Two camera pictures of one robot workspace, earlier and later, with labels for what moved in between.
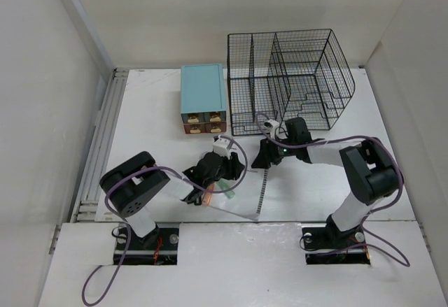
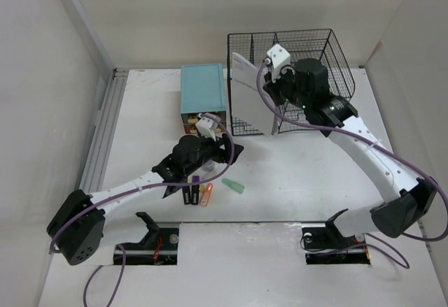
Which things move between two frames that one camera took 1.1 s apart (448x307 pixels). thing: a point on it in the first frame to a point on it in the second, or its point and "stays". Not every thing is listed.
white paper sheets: [248, 196] to [246, 104]
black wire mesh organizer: [283, 75] stays
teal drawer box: [203, 105] stays
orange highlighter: [207, 196] stays
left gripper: [234, 168] to [225, 153]
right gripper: [266, 155] to [271, 87]
